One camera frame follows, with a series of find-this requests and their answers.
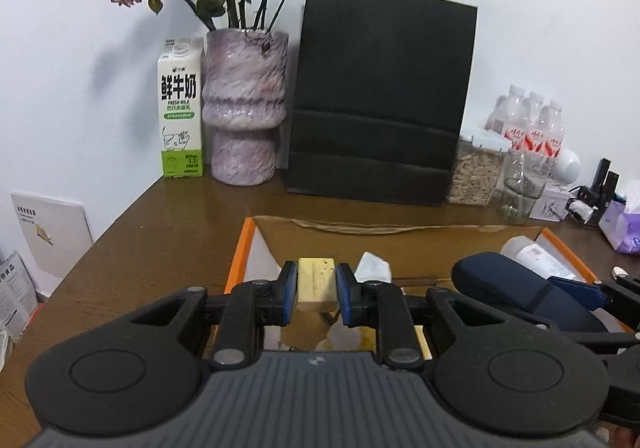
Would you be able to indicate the white tissue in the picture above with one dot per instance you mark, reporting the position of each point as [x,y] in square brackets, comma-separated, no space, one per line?
[372,267]

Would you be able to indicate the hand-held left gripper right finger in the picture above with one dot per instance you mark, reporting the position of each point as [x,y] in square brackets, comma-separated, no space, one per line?
[345,295]

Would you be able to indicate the white green milk carton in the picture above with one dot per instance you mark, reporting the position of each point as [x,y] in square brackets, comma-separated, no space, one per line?
[180,112]

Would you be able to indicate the blue white printed package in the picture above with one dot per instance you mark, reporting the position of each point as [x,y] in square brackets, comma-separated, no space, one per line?
[15,293]

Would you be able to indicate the pale yellow block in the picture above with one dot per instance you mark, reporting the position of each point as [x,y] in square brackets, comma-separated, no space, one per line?
[316,284]

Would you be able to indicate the white plastic bottle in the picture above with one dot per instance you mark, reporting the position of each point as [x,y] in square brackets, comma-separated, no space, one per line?
[537,255]

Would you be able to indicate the white charger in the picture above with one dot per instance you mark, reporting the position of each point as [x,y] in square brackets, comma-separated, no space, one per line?
[582,210]

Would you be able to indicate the purple tissue pack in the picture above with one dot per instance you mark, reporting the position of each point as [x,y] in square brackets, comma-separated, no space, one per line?
[622,228]

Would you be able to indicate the brown paper twine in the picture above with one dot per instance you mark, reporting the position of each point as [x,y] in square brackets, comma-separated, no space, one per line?
[400,227]

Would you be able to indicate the orange cardboard box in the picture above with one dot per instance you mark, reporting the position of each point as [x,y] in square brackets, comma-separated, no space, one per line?
[260,248]

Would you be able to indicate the white floral tin box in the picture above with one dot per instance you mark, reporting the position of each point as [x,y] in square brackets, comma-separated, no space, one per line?
[547,205]

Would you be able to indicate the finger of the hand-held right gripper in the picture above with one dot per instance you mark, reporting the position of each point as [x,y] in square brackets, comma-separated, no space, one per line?
[600,340]
[580,293]

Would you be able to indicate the purple marbled vase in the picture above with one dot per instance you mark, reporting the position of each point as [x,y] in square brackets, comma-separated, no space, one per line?
[245,107]

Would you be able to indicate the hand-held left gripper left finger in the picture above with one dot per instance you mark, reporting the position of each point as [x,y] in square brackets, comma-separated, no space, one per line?
[289,293]

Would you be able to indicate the white printed board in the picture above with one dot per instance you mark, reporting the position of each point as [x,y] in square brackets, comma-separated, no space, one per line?
[52,233]

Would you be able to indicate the clear seed container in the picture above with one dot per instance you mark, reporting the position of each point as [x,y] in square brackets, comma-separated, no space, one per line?
[475,177]

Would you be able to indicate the wooden desktop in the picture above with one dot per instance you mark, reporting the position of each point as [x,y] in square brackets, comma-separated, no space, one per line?
[150,248]

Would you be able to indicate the clear glass cup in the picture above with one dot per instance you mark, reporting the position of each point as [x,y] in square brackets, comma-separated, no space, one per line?
[520,193]

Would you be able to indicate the yellow white plush toy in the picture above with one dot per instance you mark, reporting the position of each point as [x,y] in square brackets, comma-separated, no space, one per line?
[350,338]

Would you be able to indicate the black paper bag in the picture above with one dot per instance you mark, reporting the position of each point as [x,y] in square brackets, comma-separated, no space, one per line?
[380,92]

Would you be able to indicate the dark blue case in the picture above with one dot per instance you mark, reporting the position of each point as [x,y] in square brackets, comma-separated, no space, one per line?
[505,283]

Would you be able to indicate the white round speaker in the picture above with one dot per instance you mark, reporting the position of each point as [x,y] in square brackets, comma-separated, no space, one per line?
[569,167]

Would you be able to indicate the red label water bottle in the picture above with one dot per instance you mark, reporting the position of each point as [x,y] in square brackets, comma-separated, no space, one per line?
[507,120]
[534,125]
[554,137]

